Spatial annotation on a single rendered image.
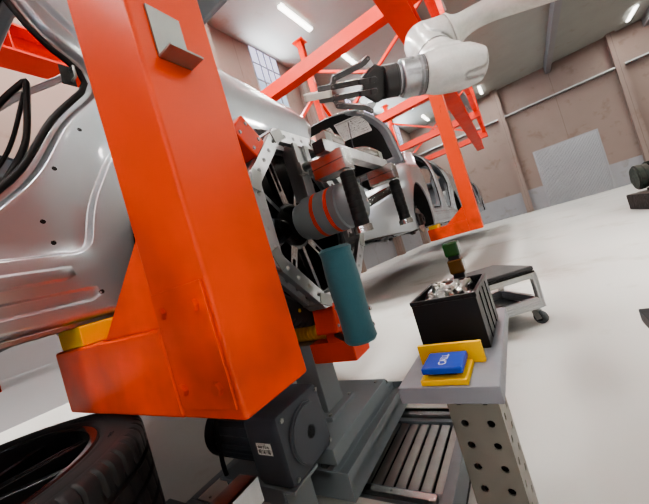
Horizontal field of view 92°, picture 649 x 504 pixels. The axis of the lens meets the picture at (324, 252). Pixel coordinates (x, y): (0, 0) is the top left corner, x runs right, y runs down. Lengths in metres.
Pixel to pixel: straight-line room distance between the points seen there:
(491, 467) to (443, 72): 0.86
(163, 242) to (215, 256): 0.09
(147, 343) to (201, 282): 0.21
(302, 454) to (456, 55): 0.98
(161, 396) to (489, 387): 0.56
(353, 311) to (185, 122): 0.55
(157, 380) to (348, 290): 0.45
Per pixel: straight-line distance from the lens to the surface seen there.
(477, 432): 0.80
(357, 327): 0.81
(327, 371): 1.13
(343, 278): 0.79
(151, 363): 0.68
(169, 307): 0.57
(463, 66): 0.89
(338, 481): 1.02
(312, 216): 0.92
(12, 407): 4.73
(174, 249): 0.54
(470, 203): 4.52
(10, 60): 3.88
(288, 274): 0.79
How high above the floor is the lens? 0.71
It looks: 1 degrees up
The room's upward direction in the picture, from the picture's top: 17 degrees counter-clockwise
